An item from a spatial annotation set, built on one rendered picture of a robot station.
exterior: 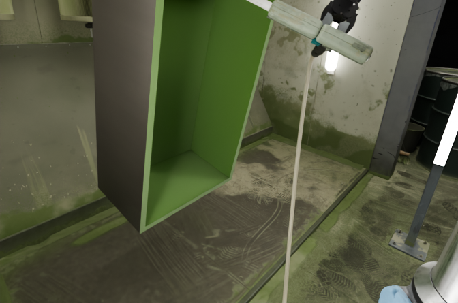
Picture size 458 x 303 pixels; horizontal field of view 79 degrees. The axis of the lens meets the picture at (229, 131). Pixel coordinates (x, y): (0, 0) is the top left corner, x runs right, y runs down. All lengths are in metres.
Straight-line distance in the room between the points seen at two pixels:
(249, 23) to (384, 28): 1.60
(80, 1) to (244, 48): 1.09
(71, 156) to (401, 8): 2.64
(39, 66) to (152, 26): 1.49
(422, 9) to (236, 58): 1.69
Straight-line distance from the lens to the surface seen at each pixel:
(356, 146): 2.95
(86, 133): 2.15
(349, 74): 2.84
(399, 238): 2.28
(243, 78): 1.39
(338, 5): 0.94
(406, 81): 2.73
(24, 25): 2.30
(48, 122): 2.12
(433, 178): 2.01
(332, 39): 0.86
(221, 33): 1.46
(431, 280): 0.60
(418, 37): 2.70
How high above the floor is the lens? 1.31
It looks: 22 degrees down
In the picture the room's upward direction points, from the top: 3 degrees clockwise
